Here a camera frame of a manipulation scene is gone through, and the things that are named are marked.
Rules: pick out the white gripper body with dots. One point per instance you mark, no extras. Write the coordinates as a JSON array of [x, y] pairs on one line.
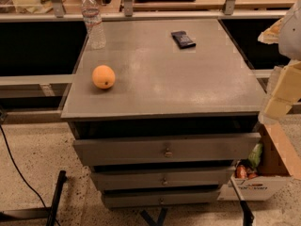
[[292, 35]]

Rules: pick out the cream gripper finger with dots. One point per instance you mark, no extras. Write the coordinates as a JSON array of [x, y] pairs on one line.
[[270, 35], [283, 91]]

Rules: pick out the orange fruit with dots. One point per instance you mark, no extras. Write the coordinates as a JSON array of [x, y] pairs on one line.
[[103, 77]]

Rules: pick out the cardboard box of groceries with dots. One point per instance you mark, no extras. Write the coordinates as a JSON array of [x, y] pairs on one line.
[[279, 164]]

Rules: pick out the green packet in box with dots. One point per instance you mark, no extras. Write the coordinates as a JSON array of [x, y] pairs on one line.
[[254, 158]]

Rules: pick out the top grey drawer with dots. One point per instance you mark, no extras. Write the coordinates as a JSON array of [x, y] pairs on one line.
[[144, 150]]

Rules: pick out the grey drawer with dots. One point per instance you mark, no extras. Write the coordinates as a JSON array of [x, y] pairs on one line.
[[159, 198], [160, 178], [144, 150]]

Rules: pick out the grey drawer cabinet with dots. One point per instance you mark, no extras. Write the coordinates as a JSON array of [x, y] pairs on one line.
[[162, 91]]

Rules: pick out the black right stand leg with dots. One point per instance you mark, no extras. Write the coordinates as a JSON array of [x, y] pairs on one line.
[[248, 216]]

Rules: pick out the black stand leg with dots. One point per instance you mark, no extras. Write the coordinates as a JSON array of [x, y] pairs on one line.
[[248, 216], [61, 180]]

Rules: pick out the middle grey drawer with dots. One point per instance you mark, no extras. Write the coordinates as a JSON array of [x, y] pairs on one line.
[[160, 178]]

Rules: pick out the clear plastic water bottle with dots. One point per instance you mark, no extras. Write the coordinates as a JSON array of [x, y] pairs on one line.
[[94, 24]]

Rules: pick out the bottom grey drawer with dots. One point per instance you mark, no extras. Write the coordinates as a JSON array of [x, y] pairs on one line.
[[159, 198]]

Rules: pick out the black left stand leg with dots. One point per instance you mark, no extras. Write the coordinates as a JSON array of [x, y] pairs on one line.
[[61, 180]]

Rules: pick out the metal rail frame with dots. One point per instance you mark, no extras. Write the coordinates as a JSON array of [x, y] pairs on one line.
[[123, 10]]

